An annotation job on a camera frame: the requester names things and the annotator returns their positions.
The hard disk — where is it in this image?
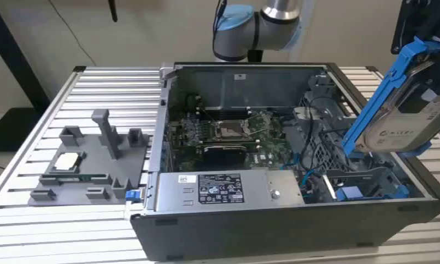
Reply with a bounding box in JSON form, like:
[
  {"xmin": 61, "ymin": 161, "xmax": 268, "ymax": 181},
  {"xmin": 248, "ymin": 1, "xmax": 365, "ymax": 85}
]
[{"xmin": 341, "ymin": 35, "xmax": 440, "ymax": 161}]

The grey metal disk bay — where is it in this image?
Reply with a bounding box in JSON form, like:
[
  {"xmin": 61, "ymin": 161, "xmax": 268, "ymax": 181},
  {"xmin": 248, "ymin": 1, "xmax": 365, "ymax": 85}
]
[{"xmin": 296, "ymin": 74, "xmax": 426, "ymax": 205}]

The black RAM slot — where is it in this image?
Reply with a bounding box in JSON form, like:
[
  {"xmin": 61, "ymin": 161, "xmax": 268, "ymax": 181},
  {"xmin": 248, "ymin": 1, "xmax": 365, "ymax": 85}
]
[{"xmin": 197, "ymin": 107, "xmax": 253, "ymax": 120}]

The blue disk carrier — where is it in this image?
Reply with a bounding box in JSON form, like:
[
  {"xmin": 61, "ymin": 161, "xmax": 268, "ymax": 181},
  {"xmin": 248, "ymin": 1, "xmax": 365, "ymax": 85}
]
[{"xmin": 334, "ymin": 183, "xmax": 409, "ymax": 201}]

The metal socket cover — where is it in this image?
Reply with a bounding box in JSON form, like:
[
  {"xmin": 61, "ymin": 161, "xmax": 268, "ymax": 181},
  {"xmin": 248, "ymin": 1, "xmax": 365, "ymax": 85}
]
[{"xmin": 246, "ymin": 113, "xmax": 274, "ymax": 135}]

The green motherboard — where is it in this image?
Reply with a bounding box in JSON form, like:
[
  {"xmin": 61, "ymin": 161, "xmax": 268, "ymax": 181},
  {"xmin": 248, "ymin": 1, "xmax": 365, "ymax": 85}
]
[{"xmin": 166, "ymin": 107, "xmax": 298, "ymax": 173}]

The CPU socket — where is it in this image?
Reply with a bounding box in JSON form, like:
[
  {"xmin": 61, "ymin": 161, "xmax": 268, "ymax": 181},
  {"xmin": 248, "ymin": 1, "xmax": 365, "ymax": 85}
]
[{"xmin": 213, "ymin": 119, "xmax": 250, "ymax": 141}]

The silver power supply unit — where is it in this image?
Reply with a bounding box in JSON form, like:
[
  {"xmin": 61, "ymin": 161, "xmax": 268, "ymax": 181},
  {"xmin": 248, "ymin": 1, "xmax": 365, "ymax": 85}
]
[{"xmin": 154, "ymin": 168, "xmax": 304, "ymax": 212}]

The black hanging rod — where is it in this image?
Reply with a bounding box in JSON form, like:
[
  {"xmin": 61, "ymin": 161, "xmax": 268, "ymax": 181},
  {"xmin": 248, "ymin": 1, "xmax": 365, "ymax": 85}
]
[{"xmin": 106, "ymin": 0, "xmax": 118, "ymax": 23}]

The black open PC case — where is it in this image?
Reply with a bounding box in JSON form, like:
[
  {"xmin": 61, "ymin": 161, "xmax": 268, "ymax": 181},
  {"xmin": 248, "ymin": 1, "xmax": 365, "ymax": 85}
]
[{"xmin": 123, "ymin": 61, "xmax": 440, "ymax": 262}]

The blue case latch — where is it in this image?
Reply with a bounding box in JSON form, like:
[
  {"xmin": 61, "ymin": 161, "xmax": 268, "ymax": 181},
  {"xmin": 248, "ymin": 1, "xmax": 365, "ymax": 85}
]
[{"xmin": 123, "ymin": 189, "xmax": 141, "ymax": 203}]

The grey parts rack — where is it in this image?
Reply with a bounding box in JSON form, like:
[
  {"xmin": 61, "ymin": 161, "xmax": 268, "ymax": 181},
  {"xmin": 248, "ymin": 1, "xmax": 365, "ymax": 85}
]
[{"xmin": 27, "ymin": 108, "xmax": 154, "ymax": 206}]

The green RAM stick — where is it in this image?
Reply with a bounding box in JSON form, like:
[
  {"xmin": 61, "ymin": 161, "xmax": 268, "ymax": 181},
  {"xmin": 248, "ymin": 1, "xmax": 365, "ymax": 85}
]
[{"xmin": 42, "ymin": 173, "xmax": 109, "ymax": 183}]

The silver CPU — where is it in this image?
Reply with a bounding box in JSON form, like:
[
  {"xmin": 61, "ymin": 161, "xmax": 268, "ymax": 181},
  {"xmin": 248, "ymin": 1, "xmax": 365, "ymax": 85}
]
[{"xmin": 49, "ymin": 152, "xmax": 83, "ymax": 173}]

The black stand with base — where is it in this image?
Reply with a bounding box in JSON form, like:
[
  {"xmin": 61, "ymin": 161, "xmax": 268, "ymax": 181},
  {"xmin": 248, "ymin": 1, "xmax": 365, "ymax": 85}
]
[{"xmin": 0, "ymin": 0, "xmax": 51, "ymax": 152}]

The thin black wire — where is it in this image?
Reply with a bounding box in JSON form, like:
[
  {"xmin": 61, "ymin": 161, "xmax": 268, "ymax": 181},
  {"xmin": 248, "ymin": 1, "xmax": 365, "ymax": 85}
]
[{"xmin": 298, "ymin": 96, "xmax": 349, "ymax": 169}]

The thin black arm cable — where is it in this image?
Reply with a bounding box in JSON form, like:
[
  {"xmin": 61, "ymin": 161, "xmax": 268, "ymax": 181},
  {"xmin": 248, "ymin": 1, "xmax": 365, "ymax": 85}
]
[{"xmin": 213, "ymin": 0, "xmax": 229, "ymax": 31}]

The blue wire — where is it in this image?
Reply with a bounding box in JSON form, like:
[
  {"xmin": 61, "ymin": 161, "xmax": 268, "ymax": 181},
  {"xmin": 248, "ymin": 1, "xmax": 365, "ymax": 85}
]
[{"xmin": 280, "ymin": 161, "xmax": 321, "ymax": 199}]

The thin wire locking lever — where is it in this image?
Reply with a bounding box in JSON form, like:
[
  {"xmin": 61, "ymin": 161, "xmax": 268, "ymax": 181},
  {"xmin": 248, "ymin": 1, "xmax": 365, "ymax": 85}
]
[{"xmin": 199, "ymin": 106, "xmax": 218, "ymax": 124}]

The thin black wall cable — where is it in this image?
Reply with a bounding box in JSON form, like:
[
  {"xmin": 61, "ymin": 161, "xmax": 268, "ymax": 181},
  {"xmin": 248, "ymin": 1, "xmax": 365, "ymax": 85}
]
[{"xmin": 45, "ymin": 0, "xmax": 97, "ymax": 67}]

